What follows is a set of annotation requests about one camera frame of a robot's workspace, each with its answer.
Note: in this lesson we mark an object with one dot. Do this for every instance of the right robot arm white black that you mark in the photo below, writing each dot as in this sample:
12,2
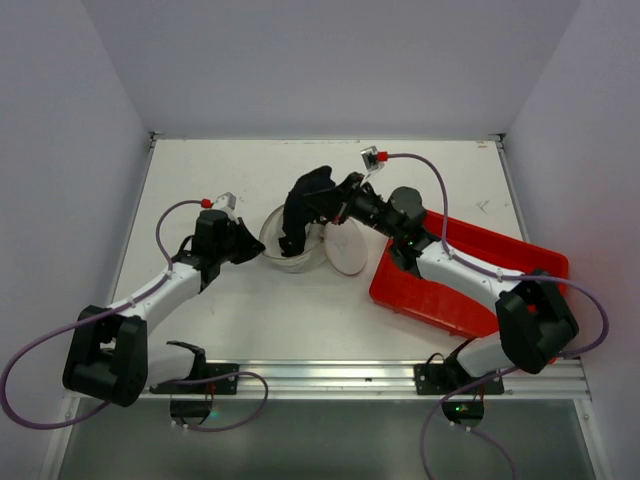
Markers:
535,322

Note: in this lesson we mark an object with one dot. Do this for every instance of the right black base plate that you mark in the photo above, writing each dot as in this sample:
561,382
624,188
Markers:
431,379

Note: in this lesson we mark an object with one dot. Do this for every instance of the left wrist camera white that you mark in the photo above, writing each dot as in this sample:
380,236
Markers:
225,203

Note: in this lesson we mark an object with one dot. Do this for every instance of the aluminium mounting rail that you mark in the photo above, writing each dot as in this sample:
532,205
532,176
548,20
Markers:
308,380

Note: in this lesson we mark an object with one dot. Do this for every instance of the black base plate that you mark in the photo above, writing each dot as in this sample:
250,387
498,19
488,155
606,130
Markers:
431,379
226,386

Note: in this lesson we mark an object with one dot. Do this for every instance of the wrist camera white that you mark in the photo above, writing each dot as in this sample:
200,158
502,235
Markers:
374,160
225,203

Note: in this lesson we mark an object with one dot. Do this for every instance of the white mesh laundry bag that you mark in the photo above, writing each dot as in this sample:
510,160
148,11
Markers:
342,246

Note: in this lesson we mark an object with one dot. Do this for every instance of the red plastic tray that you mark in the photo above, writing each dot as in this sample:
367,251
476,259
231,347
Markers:
444,308

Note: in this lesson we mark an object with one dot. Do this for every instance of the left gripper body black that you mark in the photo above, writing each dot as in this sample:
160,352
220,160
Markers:
234,247

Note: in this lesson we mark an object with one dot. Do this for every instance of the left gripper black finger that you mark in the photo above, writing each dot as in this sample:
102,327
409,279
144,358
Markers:
241,228
252,247

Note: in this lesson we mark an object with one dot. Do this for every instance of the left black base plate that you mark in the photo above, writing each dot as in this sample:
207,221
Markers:
226,386

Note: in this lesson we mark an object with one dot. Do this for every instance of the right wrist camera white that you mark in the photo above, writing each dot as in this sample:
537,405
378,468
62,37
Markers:
374,160

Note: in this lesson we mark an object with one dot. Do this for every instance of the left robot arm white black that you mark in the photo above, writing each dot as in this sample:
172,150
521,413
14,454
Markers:
110,358

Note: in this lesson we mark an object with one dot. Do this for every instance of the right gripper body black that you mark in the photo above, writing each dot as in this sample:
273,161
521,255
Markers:
343,198

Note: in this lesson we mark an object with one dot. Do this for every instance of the black bra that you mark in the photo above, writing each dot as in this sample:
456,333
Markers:
297,214

